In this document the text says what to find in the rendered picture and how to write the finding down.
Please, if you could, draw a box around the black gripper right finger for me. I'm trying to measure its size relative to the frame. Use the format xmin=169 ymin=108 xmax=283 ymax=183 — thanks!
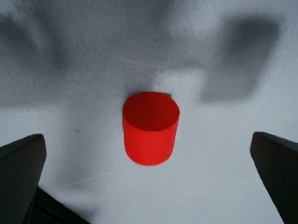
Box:
xmin=250 ymin=131 xmax=298 ymax=224

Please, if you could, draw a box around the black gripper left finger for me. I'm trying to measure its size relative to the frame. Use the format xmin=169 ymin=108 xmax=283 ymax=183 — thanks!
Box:
xmin=0 ymin=134 xmax=47 ymax=224

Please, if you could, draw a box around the red short cylinder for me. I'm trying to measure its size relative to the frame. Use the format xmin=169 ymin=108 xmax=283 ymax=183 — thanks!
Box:
xmin=122 ymin=92 xmax=180 ymax=166

